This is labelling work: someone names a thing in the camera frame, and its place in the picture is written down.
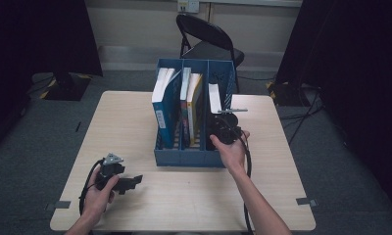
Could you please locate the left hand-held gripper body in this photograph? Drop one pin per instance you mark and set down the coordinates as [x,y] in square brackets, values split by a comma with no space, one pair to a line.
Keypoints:
[109,173]

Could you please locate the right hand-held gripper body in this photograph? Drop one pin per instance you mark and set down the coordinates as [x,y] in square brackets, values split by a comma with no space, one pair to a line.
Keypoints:
[225,129]

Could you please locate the yellow cover book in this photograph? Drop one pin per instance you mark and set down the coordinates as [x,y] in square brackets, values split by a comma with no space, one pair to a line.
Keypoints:
[195,111]

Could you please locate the blue plastic file rack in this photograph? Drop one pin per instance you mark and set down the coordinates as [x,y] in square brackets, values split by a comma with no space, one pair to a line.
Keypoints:
[184,158]

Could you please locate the illustrated red and blue book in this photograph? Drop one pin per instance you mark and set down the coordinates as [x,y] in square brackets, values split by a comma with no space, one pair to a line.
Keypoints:
[185,84]

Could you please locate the blue cover book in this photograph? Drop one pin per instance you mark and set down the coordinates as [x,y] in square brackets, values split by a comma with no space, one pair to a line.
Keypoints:
[164,114]

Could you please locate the person's left hand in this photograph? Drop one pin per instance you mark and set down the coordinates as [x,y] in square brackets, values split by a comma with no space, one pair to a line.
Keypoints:
[99,199]

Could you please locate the person's right hand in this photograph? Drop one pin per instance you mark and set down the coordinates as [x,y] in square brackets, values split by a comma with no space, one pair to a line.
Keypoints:
[235,156]

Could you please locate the small black floor strip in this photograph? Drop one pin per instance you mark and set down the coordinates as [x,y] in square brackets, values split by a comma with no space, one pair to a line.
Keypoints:
[78,126]

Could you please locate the grey tape strip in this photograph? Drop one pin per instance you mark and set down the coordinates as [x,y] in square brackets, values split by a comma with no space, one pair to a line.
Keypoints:
[61,205]
[305,201]

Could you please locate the black stand base yellow stripes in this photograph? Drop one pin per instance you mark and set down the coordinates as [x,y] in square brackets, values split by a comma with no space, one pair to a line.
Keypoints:
[66,88]
[288,94]

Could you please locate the black folding chair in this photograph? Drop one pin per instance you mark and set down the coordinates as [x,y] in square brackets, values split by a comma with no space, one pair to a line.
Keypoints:
[210,32]

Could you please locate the black curtain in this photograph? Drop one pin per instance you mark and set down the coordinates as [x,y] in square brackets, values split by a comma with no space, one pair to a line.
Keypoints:
[37,32]
[364,65]

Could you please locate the white wall socket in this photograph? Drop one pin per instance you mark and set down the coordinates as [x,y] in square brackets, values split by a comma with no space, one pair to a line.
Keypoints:
[188,6]

